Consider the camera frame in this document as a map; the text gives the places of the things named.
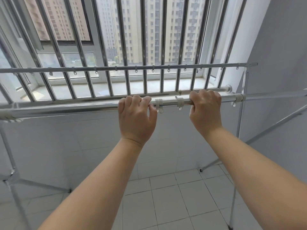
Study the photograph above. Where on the person's right hand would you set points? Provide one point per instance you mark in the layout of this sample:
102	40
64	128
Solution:
206	114

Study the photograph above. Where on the person's left hand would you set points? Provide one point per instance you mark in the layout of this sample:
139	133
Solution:
135	122

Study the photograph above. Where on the person's right little finger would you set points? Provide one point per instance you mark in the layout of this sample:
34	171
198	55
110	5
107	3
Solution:
217	97

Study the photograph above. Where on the person's left little finger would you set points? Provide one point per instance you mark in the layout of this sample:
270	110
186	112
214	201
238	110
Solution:
122	103

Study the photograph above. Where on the person's left thumb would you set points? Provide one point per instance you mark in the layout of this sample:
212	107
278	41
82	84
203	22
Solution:
153	113

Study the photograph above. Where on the person's left middle finger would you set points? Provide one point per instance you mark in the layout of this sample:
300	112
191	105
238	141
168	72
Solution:
137	99

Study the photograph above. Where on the person's right middle finger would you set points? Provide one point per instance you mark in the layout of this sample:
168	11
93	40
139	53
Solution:
203	94

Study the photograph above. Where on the metal clothes drying rack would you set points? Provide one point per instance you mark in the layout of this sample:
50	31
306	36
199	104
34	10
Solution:
72	110

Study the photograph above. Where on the person's right forearm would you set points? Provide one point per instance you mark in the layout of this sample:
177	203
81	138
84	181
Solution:
254	179

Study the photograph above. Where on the person's left forearm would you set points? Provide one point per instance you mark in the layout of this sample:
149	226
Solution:
100	186

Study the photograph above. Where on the stone window sill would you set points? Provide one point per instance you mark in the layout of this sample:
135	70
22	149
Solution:
153	85

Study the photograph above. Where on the steel window guard bars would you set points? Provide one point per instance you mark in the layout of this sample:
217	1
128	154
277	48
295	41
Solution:
145	33

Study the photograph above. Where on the tall apartment buildings outside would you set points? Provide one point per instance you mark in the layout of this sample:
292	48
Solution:
134	28

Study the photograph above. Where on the white window frame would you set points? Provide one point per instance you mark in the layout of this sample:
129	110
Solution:
99	55

